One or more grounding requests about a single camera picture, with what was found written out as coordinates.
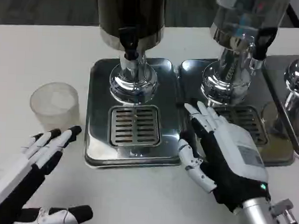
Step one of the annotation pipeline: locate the drink dispenser with dark tank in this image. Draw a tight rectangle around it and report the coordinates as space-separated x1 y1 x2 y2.
91 0 167 106

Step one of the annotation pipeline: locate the steel drip tray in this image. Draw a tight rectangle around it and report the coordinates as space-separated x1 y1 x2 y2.
83 55 190 173
258 54 299 161
174 57 299 169

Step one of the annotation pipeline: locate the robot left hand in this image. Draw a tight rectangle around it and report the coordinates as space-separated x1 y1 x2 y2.
0 122 97 224

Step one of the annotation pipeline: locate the drink dispenser with clear tank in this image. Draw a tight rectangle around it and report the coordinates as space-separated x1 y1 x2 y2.
199 0 290 110

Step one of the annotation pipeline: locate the chrome dispenser base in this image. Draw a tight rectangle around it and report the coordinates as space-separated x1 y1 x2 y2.
282 57 299 124

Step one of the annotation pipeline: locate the slotted steel tray grid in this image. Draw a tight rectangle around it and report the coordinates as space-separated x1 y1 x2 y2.
106 103 163 149
212 104 271 148

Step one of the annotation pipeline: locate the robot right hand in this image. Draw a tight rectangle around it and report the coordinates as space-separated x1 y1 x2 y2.
176 100 276 217

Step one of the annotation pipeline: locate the clear ribbed glass cup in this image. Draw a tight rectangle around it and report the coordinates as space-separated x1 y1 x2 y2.
28 81 82 134

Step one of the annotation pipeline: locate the right arm cable with plug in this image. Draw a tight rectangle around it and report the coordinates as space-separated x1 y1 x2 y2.
270 198 299 224

